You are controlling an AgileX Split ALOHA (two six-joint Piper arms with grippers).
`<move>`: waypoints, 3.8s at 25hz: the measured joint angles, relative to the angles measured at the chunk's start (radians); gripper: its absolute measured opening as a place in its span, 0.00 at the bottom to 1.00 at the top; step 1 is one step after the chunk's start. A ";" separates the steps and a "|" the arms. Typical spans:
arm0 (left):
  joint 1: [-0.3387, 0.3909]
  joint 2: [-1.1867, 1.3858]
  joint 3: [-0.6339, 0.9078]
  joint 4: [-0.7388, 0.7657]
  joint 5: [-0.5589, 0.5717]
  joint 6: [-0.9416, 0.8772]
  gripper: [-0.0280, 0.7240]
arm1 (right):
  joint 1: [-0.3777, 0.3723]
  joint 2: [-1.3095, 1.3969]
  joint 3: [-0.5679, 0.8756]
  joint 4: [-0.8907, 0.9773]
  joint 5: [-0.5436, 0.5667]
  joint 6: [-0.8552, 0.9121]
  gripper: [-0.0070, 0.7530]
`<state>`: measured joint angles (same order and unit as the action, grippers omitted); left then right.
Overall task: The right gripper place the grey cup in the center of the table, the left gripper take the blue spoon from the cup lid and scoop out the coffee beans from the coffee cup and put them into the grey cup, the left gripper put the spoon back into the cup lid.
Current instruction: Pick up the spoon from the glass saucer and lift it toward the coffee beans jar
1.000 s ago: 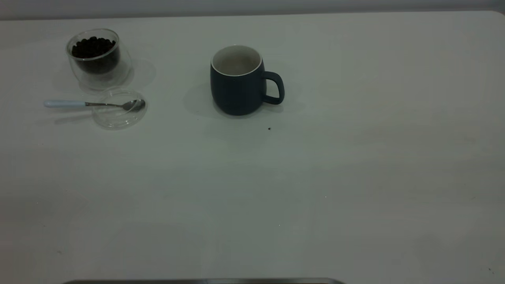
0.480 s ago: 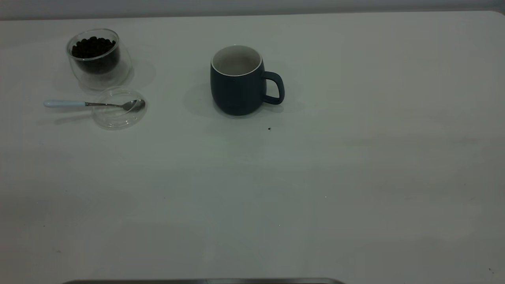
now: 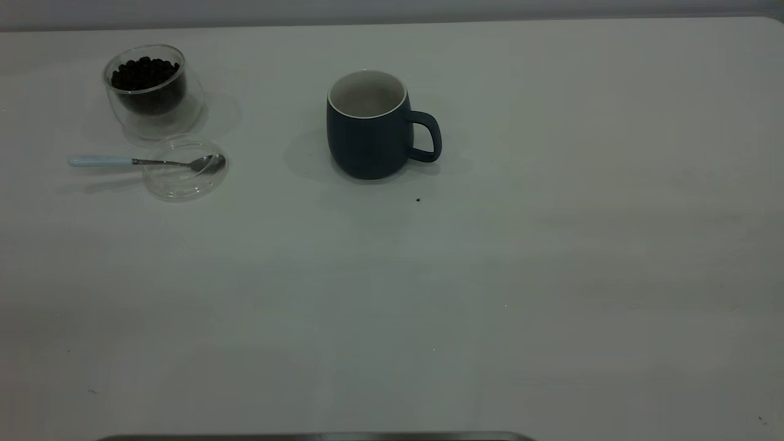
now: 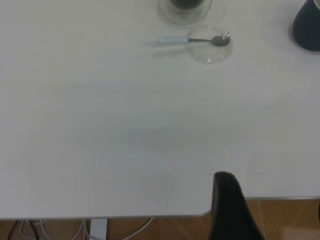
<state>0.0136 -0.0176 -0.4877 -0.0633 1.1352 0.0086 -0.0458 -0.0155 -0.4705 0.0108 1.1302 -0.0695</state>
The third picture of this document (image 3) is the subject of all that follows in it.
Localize dark blue ceramic mug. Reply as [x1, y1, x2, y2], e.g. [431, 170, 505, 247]
[326, 69, 443, 181]

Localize clear round plastic lid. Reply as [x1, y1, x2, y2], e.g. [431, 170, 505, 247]
[143, 135, 230, 201]

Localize metal spoon with pale handle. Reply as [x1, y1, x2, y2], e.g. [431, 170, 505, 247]
[67, 153, 226, 173]

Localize dark coffee beans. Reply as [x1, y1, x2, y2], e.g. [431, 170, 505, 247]
[110, 56, 186, 115]

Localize clear double-wall glass cup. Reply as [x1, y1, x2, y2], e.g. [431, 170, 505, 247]
[101, 44, 206, 141]

